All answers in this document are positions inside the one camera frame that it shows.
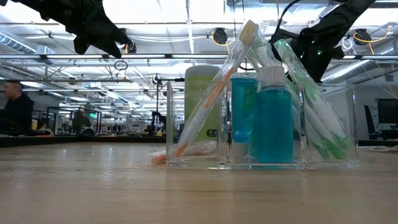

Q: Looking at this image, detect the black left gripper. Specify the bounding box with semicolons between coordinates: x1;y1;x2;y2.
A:
40;0;134;59

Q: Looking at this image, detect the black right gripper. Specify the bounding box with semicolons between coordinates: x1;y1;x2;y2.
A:
269;26;346;83

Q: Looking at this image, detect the green disinfecting wipes canister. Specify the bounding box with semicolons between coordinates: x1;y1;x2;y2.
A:
184;64;222;142

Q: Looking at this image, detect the long black bench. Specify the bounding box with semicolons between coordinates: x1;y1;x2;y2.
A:
0;134;167;149

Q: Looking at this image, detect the black monitor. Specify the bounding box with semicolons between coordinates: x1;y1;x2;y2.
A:
376;98;398;125

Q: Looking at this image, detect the dark desk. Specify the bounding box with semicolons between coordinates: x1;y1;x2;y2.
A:
357;138;398;147

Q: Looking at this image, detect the person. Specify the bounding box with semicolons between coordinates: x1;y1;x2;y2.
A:
0;80;35;138

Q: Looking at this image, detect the clear acrylic organizer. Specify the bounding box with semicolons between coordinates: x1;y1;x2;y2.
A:
165;81;361;171

